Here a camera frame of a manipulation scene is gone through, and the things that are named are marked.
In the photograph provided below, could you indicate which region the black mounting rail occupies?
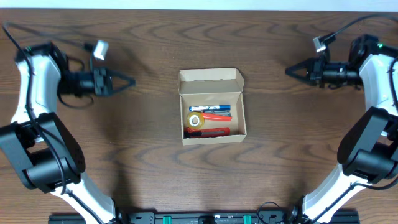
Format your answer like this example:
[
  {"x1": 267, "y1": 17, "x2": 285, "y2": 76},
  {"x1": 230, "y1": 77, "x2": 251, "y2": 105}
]
[{"x1": 48, "y1": 209, "x2": 360, "y2": 224}]

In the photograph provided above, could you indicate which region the open cardboard box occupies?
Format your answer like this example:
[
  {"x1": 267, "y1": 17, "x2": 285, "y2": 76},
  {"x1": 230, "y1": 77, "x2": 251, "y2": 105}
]
[{"x1": 178, "y1": 68, "x2": 247, "y2": 146}]

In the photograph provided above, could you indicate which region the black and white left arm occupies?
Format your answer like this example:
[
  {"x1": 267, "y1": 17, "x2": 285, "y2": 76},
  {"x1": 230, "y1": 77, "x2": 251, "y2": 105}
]
[{"x1": 1, "y1": 42, "x2": 135, "y2": 223}]

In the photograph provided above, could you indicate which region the red and black stapler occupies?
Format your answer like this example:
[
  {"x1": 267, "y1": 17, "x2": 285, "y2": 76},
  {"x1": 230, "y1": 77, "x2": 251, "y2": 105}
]
[{"x1": 201, "y1": 110, "x2": 232, "y2": 122}]

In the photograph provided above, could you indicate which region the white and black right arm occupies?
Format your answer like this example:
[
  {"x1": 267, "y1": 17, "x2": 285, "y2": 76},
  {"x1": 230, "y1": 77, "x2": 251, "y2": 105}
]
[{"x1": 285, "y1": 34, "x2": 397, "y2": 223}]

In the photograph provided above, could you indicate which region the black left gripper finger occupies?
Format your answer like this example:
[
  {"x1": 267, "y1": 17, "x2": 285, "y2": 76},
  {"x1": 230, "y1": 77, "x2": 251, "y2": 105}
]
[
  {"x1": 111, "y1": 82, "x2": 136, "y2": 95},
  {"x1": 110, "y1": 70, "x2": 136, "y2": 84}
]

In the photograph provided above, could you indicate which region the red utility knife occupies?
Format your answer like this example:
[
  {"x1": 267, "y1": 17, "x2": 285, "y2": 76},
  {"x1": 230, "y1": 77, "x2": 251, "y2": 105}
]
[{"x1": 183, "y1": 128, "x2": 231, "y2": 138}]

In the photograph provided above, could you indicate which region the blue whiteboard marker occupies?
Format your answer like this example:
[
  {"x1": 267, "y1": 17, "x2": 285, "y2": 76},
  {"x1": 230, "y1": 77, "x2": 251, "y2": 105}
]
[{"x1": 188, "y1": 105, "x2": 231, "y2": 111}]

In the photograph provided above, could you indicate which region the yellow tape roll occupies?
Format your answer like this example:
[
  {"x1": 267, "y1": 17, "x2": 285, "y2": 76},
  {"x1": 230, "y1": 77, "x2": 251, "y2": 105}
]
[{"x1": 186, "y1": 111, "x2": 205, "y2": 129}]

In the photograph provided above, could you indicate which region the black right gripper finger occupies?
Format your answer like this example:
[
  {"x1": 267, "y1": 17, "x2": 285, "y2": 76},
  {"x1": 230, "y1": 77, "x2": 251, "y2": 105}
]
[
  {"x1": 285, "y1": 70, "x2": 315, "y2": 86},
  {"x1": 285, "y1": 58, "x2": 315, "y2": 73}
]

